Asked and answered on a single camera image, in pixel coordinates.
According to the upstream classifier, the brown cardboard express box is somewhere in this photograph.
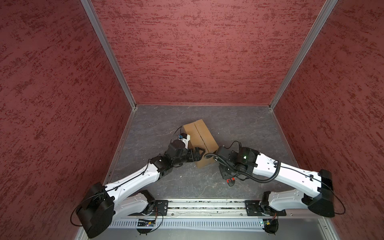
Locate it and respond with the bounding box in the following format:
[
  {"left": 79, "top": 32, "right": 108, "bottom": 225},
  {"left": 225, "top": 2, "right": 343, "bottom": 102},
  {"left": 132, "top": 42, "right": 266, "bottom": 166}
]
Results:
[{"left": 183, "top": 119, "right": 219, "bottom": 154}]

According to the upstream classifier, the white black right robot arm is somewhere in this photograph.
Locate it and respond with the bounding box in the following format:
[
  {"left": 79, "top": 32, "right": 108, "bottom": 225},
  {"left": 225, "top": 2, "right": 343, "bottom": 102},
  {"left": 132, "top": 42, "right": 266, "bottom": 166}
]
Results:
[{"left": 205, "top": 147, "right": 336, "bottom": 218}]

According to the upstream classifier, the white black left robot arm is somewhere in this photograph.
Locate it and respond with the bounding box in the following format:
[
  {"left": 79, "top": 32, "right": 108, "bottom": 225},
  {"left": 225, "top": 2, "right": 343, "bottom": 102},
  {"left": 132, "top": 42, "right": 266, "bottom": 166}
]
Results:
[{"left": 73, "top": 140, "right": 206, "bottom": 239}]

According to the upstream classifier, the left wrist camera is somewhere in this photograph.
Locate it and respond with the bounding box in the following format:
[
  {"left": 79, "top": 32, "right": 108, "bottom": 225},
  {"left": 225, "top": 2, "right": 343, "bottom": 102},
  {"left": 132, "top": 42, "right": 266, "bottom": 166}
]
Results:
[{"left": 178, "top": 133, "right": 191, "bottom": 145}]

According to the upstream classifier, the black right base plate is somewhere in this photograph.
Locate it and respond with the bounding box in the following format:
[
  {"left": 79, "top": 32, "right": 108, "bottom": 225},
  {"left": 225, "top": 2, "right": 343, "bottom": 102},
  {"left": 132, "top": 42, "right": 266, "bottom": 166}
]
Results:
[{"left": 245, "top": 200, "right": 287, "bottom": 217}]

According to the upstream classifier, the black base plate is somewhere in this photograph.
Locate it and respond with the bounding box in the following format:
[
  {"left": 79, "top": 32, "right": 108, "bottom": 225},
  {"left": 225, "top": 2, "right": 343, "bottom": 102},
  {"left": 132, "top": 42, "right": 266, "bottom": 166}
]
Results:
[
  {"left": 141, "top": 200, "right": 169, "bottom": 216},
  {"left": 245, "top": 200, "right": 287, "bottom": 217}
]

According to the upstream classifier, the aluminium front rail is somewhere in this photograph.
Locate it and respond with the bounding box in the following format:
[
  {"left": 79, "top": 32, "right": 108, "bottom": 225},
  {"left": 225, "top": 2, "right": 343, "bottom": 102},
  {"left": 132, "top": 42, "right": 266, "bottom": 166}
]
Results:
[{"left": 166, "top": 195, "right": 322, "bottom": 219}]

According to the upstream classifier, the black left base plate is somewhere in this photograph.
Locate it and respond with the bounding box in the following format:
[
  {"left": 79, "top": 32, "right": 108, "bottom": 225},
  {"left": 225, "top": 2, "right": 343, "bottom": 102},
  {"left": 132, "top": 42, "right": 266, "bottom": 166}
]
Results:
[{"left": 141, "top": 200, "right": 169, "bottom": 216}]

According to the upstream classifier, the white slotted cable duct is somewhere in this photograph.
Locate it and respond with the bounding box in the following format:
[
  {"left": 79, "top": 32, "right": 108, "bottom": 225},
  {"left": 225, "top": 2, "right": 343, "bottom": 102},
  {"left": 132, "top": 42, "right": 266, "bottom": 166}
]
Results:
[{"left": 109, "top": 218, "right": 265, "bottom": 231}]

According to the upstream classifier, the left controller board with wires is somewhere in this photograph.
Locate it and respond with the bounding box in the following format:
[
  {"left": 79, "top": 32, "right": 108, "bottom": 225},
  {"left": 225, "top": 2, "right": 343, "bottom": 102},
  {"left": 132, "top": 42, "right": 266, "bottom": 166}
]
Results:
[{"left": 136, "top": 216, "right": 164, "bottom": 235}]

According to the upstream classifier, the controller board with wires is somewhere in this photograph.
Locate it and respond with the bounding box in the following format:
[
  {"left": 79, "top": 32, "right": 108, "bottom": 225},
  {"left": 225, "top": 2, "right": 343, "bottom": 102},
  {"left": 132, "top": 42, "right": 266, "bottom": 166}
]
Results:
[
  {"left": 263, "top": 215, "right": 279, "bottom": 235},
  {"left": 136, "top": 216, "right": 164, "bottom": 235}
]

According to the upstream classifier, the right controller board with wires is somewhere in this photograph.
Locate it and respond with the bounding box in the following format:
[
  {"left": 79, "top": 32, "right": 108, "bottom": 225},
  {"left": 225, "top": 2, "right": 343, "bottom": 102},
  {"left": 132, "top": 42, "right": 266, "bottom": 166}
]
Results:
[{"left": 263, "top": 215, "right": 279, "bottom": 235}]

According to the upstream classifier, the aluminium left corner post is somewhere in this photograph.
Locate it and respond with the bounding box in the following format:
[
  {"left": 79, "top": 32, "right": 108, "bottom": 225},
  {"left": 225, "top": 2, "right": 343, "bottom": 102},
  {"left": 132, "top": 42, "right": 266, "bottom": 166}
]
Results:
[{"left": 81, "top": 0, "right": 137, "bottom": 111}]

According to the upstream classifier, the aluminium corner post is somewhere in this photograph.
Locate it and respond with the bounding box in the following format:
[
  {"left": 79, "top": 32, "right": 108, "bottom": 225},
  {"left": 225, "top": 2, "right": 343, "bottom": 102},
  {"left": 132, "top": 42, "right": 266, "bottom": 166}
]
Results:
[
  {"left": 81, "top": 0, "right": 137, "bottom": 111},
  {"left": 269, "top": 0, "right": 338, "bottom": 112}
]

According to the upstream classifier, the aluminium right corner post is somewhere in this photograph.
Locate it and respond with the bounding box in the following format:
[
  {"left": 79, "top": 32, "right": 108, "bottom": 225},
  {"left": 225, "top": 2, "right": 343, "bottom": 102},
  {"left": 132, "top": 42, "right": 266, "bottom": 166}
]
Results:
[{"left": 269, "top": 0, "right": 338, "bottom": 112}]

